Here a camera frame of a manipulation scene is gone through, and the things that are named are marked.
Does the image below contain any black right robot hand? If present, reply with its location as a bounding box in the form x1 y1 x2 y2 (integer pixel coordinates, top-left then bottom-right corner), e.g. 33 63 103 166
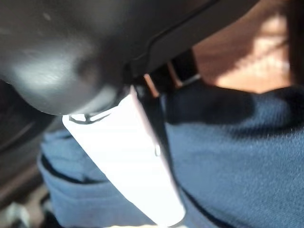
0 0 219 226

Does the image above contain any blue garment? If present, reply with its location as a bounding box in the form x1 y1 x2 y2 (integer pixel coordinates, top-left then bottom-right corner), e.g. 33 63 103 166
38 85 304 228

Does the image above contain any grey front-load washing machine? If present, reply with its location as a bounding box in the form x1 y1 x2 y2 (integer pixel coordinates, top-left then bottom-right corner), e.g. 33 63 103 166
0 79 64 167

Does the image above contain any rectangular wicker laundry basket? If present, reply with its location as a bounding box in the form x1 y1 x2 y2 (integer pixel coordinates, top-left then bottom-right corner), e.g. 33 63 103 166
191 0 292 94

